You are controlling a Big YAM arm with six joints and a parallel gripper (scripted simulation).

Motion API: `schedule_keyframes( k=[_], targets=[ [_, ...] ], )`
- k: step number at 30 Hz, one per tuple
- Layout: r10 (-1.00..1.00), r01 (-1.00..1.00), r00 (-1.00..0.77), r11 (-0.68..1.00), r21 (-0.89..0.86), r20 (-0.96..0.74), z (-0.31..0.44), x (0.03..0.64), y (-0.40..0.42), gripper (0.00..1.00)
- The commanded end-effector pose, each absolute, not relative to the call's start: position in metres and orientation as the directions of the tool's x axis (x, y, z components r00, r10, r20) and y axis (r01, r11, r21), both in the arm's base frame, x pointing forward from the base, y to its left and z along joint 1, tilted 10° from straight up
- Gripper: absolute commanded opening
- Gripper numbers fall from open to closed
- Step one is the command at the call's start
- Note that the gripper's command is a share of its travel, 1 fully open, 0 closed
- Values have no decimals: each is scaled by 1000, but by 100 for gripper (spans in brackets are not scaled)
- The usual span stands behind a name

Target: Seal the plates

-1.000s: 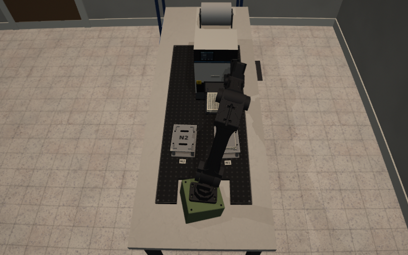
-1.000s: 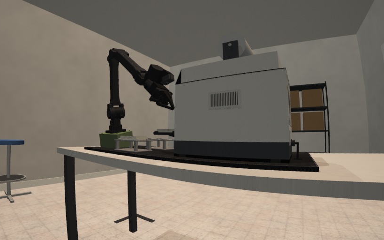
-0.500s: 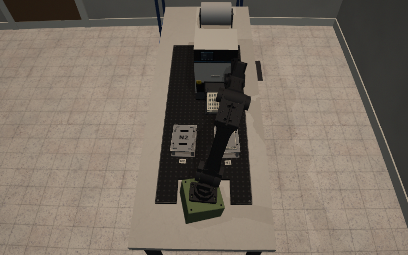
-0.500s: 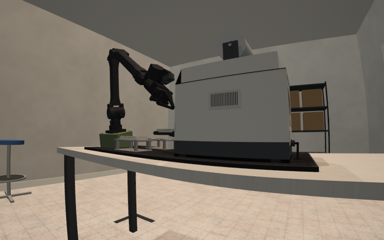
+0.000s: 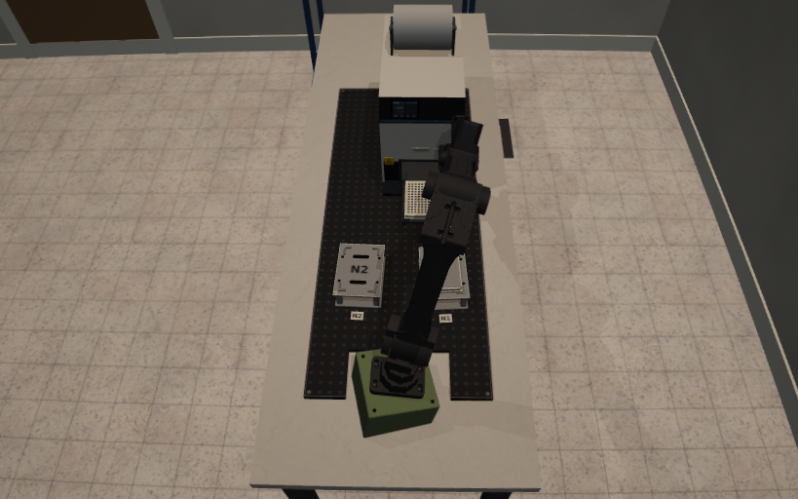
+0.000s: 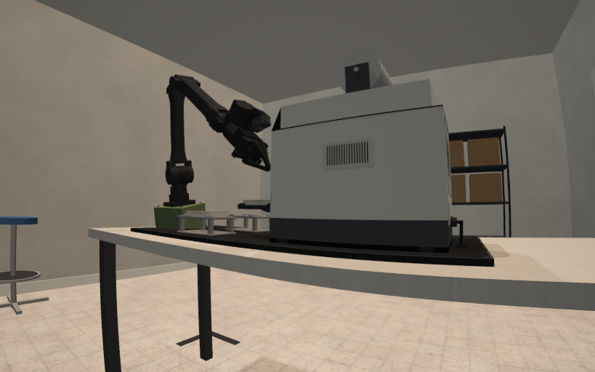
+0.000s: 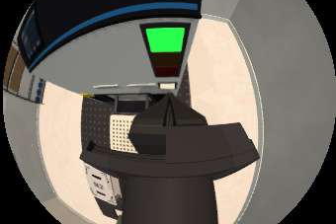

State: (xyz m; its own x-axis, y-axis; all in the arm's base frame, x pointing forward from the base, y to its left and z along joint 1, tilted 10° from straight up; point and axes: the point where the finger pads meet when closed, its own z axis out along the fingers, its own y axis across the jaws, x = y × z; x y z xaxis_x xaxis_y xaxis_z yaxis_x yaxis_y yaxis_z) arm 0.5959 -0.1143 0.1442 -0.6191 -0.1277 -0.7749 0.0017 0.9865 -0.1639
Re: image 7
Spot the cream well plate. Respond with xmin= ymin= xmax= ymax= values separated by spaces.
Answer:
xmin=110 ymin=114 xmax=137 ymax=153

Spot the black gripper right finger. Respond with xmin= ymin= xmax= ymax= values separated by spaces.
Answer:
xmin=170 ymin=93 xmax=208 ymax=126

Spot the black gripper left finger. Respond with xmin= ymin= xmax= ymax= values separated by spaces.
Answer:
xmin=131 ymin=93 xmax=170 ymax=126

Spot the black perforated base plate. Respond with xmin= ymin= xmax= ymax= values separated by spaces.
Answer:
xmin=81 ymin=61 xmax=192 ymax=220

